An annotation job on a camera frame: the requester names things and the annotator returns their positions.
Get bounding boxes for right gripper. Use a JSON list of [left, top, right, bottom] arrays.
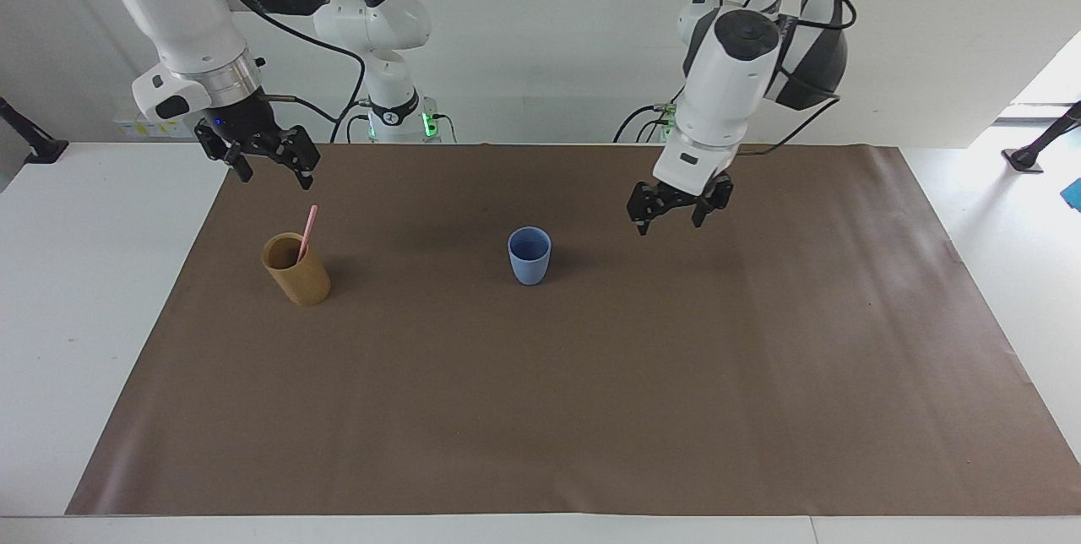
[[194, 94, 323, 191]]

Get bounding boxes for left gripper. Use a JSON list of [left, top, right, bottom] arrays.
[[626, 173, 735, 237]]

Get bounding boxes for brown cup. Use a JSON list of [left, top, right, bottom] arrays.
[[261, 231, 332, 307]]

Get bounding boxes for blue cup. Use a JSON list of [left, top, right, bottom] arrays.
[[507, 226, 553, 287]]

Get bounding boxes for pink straw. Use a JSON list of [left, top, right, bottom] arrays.
[[296, 204, 319, 265]]

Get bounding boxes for white power strip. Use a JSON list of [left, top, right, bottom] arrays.
[[113, 112, 202, 140]]

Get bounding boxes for black stand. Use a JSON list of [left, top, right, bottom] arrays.
[[1002, 100, 1081, 174], [0, 95, 70, 166]]

